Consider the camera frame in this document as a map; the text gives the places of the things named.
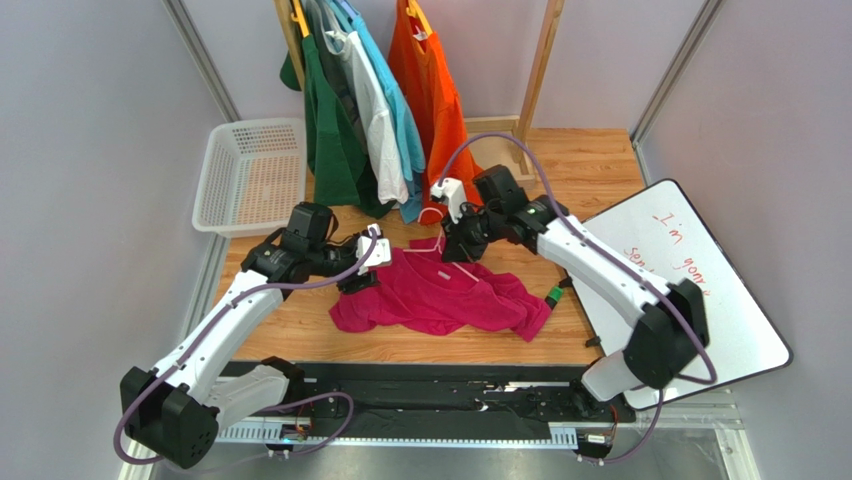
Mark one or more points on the yellow hanger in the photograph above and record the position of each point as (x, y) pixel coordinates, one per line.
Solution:
(299, 17)

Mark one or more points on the grey t shirt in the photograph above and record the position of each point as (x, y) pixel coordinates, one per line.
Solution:
(335, 61)

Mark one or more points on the wooden clothes rack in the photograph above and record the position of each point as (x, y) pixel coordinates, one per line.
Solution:
(489, 152)

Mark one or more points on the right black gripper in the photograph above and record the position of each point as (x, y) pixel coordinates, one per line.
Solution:
(460, 238)

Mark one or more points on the white t shirt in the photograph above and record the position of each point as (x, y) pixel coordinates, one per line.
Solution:
(374, 112)

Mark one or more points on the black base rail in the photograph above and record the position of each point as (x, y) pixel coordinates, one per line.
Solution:
(433, 402)

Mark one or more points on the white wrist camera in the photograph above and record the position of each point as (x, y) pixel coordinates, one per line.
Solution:
(372, 249)
(451, 193)

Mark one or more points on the white whiteboard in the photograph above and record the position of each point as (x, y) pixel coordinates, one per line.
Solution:
(660, 230)

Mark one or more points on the white plastic laundry basket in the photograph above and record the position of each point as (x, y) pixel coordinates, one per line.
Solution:
(253, 174)

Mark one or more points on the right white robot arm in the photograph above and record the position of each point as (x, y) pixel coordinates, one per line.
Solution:
(668, 320)

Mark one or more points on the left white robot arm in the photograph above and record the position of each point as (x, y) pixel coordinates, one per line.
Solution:
(175, 410)

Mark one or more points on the green black highlighter marker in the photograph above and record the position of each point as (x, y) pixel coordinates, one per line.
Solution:
(554, 296)

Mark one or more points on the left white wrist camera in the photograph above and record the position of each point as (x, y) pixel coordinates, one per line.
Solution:
(372, 249)

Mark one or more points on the green t shirt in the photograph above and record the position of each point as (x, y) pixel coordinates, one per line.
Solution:
(341, 169)

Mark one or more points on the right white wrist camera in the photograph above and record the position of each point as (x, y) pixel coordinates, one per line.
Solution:
(451, 193)

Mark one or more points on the light blue t shirt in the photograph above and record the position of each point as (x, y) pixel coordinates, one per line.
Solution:
(407, 135)

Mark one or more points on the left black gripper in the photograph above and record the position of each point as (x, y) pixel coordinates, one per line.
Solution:
(355, 283)

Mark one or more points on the orange t shirt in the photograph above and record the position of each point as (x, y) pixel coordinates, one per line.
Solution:
(418, 62)

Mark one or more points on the magenta t shirt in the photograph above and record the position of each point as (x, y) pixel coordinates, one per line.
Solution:
(420, 292)

